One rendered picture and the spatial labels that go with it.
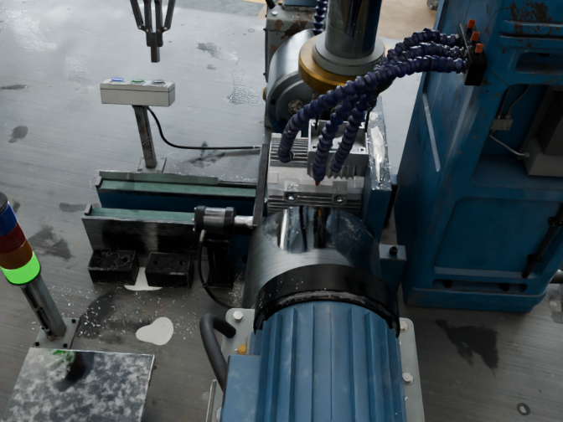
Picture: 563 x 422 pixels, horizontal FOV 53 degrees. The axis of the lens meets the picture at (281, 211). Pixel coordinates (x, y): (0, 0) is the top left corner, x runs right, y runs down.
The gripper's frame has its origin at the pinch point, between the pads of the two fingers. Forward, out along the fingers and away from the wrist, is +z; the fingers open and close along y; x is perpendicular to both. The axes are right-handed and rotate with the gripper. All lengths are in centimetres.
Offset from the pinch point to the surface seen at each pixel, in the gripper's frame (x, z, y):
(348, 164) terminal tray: -30, 18, 46
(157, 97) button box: -3.3, 11.5, 1.0
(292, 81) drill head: -6.8, 5.5, 33.8
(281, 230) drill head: -51, 23, 34
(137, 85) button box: -3.2, 8.9, -3.8
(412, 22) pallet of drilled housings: 222, 8, 101
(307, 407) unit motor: -96, 22, 38
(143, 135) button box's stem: 3.2, 23.0, -4.9
